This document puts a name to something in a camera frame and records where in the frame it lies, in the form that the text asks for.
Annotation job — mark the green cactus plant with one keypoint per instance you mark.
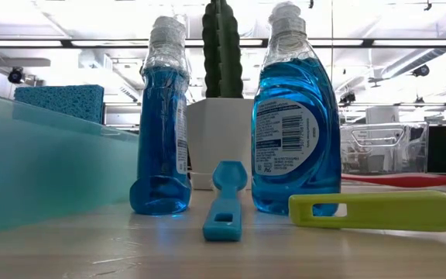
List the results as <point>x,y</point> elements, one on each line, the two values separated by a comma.
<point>223,50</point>

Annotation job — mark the white hexagonal plant pot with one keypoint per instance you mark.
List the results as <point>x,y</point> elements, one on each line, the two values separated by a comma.
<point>219,131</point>

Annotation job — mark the white pot saucer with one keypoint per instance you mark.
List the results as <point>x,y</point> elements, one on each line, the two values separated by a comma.
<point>201,181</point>

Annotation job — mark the black ceiling spotlight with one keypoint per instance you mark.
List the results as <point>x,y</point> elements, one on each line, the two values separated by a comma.
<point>421,70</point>
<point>15,75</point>

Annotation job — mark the lime green dish brush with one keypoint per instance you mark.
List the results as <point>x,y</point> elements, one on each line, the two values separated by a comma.
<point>401,211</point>

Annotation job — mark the blue dish soap bottle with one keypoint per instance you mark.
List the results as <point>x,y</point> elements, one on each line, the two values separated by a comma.
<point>304,85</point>
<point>163,155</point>

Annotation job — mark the blue kitchen sponge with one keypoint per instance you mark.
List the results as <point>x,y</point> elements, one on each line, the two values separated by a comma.
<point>64,102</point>

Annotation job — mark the clear plastic bin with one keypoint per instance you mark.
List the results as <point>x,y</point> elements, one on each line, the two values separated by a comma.
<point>385,147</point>

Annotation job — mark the teal translucent plastic tray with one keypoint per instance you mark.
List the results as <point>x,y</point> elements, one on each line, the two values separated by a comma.
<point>52,174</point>

